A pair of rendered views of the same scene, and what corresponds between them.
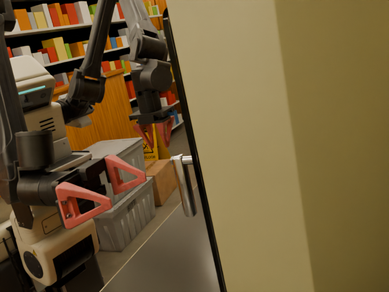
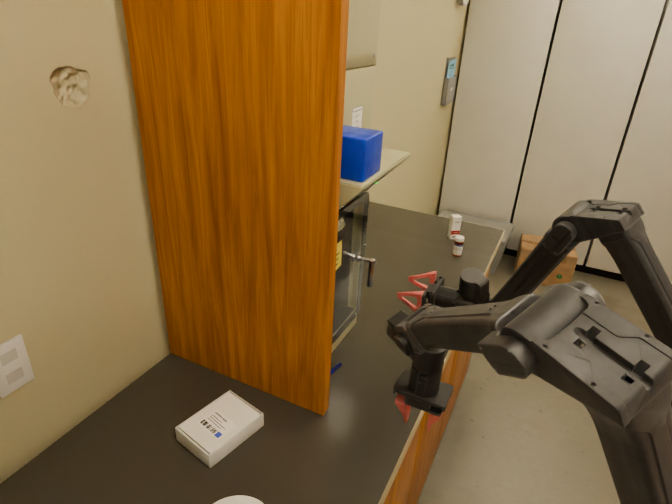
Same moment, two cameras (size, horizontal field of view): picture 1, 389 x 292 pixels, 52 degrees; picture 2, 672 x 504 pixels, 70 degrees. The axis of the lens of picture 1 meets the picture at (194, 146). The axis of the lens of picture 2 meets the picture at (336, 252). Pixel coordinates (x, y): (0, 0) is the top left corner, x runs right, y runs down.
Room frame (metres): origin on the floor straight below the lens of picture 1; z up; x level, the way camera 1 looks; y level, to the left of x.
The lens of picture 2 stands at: (1.71, -0.11, 1.83)
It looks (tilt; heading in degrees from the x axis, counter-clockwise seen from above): 27 degrees down; 178
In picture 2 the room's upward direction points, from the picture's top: 3 degrees clockwise
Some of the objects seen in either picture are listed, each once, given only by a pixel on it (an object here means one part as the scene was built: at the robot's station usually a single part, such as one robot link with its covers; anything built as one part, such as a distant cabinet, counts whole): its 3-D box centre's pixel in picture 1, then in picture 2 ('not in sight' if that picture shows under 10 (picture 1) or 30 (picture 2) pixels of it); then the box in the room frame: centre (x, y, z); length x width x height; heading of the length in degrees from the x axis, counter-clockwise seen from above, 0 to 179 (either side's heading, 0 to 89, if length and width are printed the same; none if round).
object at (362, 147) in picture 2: not in sight; (352, 152); (0.69, -0.06, 1.56); 0.10 x 0.10 x 0.09; 63
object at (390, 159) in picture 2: not in sight; (365, 183); (0.61, -0.02, 1.46); 0.32 x 0.11 x 0.10; 153
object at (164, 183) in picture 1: (151, 182); not in sight; (3.38, 0.44, 0.14); 0.41 x 0.32 x 0.28; 159
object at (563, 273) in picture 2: not in sight; (544, 260); (-1.63, 1.62, 0.14); 0.41 x 0.33 x 0.29; 70
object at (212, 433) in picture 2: not in sight; (220, 426); (0.90, -0.34, 0.96); 0.16 x 0.12 x 0.04; 142
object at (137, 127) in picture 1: (152, 130); (424, 409); (1.01, 0.10, 1.14); 0.07 x 0.07 x 0.09; 64
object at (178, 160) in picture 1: (195, 183); (366, 270); (0.50, 0.01, 1.17); 0.05 x 0.03 x 0.10; 63
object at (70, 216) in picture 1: (90, 199); (423, 284); (0.56, 0.17, 1.16); 0.09 x 0.07 x 0.07; 63
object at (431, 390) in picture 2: (149, 103); (425, 379); (1.00, 0.09, 1.21); 0.10 x 0.07 x 0.07; 64
